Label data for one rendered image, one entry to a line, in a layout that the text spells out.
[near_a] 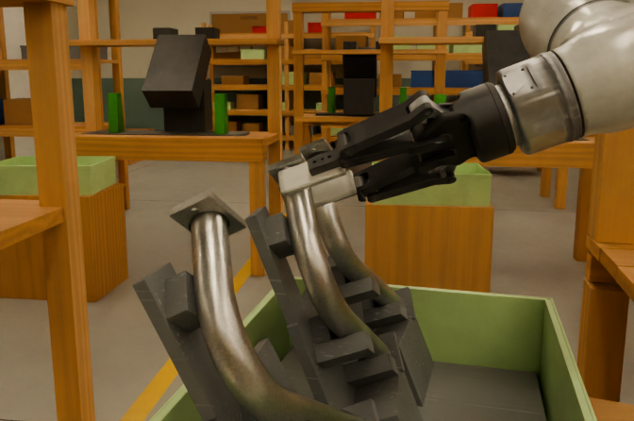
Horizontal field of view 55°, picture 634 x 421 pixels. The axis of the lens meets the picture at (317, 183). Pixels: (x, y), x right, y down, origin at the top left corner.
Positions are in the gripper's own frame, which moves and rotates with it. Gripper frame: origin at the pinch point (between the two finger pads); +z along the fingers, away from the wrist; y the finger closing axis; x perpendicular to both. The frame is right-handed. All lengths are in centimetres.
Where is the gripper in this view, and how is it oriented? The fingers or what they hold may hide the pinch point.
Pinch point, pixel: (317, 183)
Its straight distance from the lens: 63.9
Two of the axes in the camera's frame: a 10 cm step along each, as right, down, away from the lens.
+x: 1.5, 7.8, -6.1
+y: -3.6, -5.3, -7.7
